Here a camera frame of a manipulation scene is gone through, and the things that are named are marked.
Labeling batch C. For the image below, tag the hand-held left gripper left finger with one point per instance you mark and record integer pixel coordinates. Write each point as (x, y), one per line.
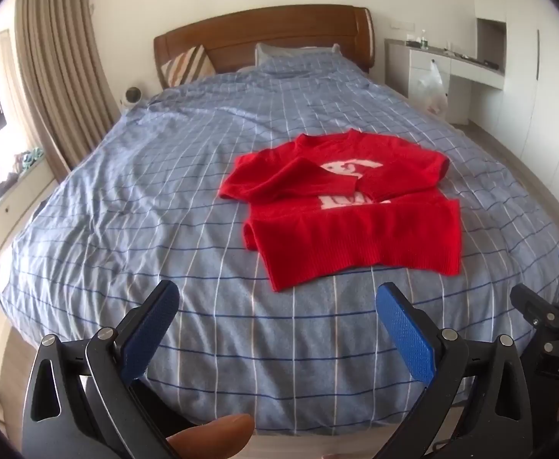
(150, 325)

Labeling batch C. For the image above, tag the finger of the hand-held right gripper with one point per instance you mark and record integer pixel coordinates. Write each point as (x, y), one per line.
(533, 303)

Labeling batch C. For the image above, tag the wooden bed headboard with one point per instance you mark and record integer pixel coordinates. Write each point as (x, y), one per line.
(269, 24)

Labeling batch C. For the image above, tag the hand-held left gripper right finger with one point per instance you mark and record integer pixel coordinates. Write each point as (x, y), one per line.
(403, 334)

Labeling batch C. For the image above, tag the white window bench cabinet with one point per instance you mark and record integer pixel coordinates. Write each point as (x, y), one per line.
(2, 220)

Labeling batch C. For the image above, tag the small round bedside device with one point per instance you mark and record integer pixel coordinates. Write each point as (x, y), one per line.
(133, 95)

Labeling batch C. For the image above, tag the striped brown pillow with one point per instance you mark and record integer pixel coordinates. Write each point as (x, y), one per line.
(186, 67)

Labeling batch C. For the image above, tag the clear plastic bag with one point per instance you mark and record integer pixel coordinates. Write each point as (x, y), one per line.
(432, 88)

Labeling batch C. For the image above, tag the white desk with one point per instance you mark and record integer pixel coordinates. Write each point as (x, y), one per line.
(451, 76)

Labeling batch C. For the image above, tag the red knit sweater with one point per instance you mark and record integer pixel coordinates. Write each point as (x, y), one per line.
(351, 215)

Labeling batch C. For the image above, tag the grey pillow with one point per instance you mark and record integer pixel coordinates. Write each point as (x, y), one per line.
(284, 52)

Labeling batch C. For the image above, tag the pile of cloths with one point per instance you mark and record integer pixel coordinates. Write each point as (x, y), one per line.
(23, 158)

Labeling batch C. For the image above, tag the white wardrobe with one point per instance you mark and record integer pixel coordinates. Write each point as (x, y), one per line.
(537, 81)

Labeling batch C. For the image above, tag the clear plastic bottle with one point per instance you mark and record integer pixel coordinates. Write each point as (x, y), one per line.
(423, 39)

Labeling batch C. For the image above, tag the person's left hand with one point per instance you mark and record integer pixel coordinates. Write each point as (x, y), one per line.
(212, 437)

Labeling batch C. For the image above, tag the beige curtain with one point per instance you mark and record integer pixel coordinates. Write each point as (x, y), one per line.
(59, 71)

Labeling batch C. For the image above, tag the blue checked blanket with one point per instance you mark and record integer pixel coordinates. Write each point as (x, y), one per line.
(164, 201)

